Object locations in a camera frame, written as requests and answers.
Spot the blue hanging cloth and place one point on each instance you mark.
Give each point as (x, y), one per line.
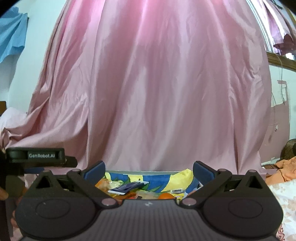
(13, 32)

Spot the yellow crinkled snack packet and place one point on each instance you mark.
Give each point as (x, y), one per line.
(105, 184)

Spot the pink duvet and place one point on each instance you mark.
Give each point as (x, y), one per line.
(12, 121)

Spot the long dark blue snack bar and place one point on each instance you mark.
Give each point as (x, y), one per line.
(125, 188)

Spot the person left hand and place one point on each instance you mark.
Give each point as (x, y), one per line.
(3, 194)

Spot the small orange fruit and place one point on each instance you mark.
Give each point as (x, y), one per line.
(165, 196)

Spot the grey snack tray box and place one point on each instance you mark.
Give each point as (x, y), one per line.
(144, 172)

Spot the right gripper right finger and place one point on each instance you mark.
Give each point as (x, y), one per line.
(212, 181)

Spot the large yellow blue snack bag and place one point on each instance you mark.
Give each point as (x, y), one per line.
(158, 183)

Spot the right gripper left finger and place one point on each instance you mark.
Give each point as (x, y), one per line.
(86, 180)

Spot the orange cloth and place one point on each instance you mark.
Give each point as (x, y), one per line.
(283, 171)

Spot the wooden window frame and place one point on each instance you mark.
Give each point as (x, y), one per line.
(281, 61)

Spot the pink curtain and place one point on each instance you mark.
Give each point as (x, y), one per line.
(152, 86)

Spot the wooden headboard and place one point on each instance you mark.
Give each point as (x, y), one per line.
(2, 107)

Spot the floral bed quilt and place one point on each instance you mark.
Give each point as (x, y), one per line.
(286, 196)

